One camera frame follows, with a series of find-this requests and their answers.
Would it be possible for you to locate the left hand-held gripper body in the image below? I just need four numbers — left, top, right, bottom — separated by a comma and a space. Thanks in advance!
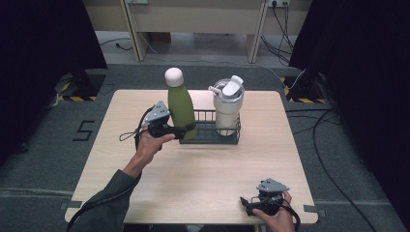
140, 100, 177, 139

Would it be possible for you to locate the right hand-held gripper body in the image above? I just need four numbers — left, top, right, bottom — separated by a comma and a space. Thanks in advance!
248, 178, 290, 217

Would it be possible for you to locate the dark wire rack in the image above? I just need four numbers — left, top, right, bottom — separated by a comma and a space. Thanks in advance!
179, 109, 243, 145

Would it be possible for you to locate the green bottle with white cap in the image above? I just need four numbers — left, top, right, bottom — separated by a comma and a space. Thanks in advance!
163, 67, 198, 140

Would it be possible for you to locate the white tumbler with lid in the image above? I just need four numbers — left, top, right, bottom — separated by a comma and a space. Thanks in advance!
208, 74, 246, 137

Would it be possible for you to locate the person's right hand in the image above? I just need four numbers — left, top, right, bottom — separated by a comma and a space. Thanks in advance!
251, 190, 296, 232

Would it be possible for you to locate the person's left hand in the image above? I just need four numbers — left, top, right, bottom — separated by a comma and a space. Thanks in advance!
134, 129, 177, 169

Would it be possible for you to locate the grey tape patch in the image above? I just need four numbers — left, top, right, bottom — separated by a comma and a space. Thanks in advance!
59, 199, 83, 210
303, 204, 327, 218

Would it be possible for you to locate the black stand base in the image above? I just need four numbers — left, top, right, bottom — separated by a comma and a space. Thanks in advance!
279, 71, 329, 104
59, 68, 107, 102

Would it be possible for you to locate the wooden desk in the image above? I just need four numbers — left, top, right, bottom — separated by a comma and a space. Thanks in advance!
81, 0, 313, 65

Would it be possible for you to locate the black curtain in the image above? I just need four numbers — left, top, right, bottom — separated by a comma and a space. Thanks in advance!
288, 0, 410, 228
0, 0, 108, 165

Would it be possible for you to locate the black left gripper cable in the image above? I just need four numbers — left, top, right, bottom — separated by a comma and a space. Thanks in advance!
118, 105, 157, 151

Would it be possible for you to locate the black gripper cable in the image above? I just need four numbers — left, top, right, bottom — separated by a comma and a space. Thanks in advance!
118, 105, 157, 151
282, 198, 302, 232

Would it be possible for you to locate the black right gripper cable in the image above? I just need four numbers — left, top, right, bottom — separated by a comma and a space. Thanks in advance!
282, 198, 302, 232

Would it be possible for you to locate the long black floor cable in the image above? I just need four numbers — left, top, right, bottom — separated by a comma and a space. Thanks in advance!
311, 107, 379, 232

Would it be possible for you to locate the thin white cable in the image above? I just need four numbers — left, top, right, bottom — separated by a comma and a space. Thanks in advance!
137, 31, 307, 91

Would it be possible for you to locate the short black floor cable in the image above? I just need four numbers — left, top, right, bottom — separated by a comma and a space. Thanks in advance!
99, 37, 133, 52

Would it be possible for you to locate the bundle of black cables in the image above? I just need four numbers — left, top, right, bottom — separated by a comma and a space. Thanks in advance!
260, 2, 296, 67

